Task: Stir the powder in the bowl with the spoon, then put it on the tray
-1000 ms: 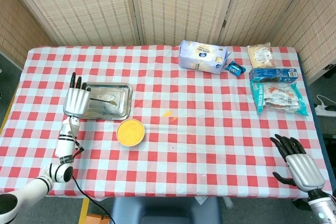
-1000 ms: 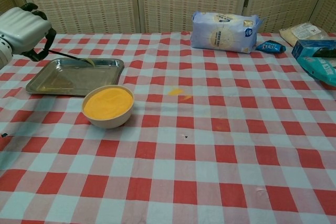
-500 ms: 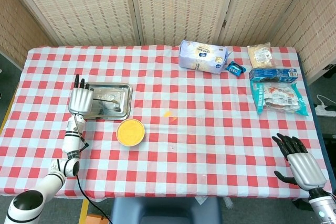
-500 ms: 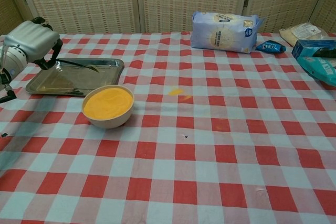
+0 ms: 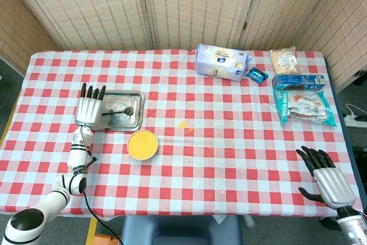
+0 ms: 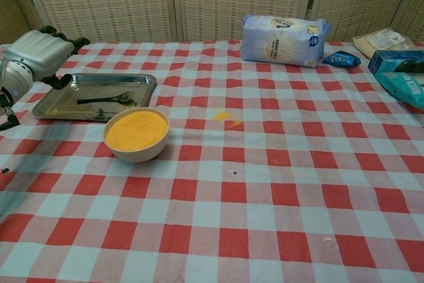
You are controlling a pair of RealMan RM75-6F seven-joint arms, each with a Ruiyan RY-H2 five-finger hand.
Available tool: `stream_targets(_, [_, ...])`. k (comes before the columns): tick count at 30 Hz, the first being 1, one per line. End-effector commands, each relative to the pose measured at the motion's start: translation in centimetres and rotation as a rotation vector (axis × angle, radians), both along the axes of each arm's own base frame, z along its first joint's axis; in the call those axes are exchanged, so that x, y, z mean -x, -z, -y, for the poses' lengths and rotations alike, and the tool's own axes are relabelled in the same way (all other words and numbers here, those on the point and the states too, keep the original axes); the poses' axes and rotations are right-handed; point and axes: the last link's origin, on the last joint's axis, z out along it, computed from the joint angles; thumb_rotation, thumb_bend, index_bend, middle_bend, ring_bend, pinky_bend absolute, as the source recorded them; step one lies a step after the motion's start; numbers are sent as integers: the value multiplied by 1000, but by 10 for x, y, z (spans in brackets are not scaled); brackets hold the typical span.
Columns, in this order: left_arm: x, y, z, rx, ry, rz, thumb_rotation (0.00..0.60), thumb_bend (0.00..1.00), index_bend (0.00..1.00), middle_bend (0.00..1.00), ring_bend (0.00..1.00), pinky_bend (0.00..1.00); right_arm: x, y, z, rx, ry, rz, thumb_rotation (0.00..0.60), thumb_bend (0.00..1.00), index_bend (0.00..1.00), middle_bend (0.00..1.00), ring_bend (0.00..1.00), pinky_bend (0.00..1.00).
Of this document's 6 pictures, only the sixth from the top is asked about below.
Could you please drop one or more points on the woven folding screen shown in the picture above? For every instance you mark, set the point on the woven folding screen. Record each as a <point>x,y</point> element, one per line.
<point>106,1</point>

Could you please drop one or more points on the blue cookie box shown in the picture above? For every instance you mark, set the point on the blue cookie box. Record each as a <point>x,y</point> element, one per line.
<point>391,59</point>

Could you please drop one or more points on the yellow bowl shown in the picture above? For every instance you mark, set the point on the yellow bowl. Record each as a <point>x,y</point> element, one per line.
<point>136,130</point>

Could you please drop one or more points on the red white checkered tablecloth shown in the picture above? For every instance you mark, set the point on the red white checkered tablecloth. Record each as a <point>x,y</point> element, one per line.
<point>232,213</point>

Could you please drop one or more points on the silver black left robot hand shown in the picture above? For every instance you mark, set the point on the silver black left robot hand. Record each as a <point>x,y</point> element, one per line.
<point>38,52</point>

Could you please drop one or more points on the teal snack bag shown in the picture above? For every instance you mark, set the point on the teal snack bag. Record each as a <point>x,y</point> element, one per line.
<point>404,89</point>

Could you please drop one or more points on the clear bag of beige food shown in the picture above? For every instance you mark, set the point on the clear bag of beige food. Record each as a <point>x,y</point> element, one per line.
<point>381,41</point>

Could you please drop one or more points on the rectangular steel tray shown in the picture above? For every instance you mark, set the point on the rectangular steel tray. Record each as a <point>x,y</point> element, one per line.
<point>109,84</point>

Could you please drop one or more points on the metal spoon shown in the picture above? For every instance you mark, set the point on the metal spoon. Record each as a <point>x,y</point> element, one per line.
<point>99,99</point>

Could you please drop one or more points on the small blue snack packet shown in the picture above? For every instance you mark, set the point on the small blue snack packet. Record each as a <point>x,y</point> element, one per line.
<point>341,59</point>

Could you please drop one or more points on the pale blue flour bag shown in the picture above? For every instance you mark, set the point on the pale blue flour bag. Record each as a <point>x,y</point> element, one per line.
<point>281,42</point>

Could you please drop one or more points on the spilled yellow powder patch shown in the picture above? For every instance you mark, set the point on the spilled yellow powder patch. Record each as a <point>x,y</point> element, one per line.
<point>220,116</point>

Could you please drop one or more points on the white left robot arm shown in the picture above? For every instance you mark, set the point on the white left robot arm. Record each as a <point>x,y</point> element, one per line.
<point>15,77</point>

